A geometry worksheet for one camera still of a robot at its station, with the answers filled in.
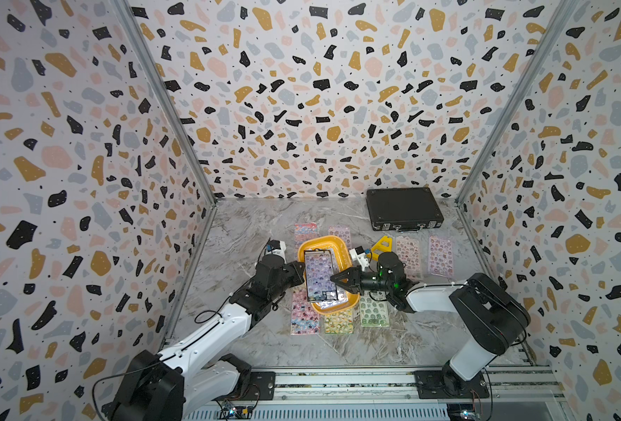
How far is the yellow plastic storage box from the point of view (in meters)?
0.86

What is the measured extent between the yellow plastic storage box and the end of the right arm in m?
0.08

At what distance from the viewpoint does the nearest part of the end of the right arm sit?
2.31ft
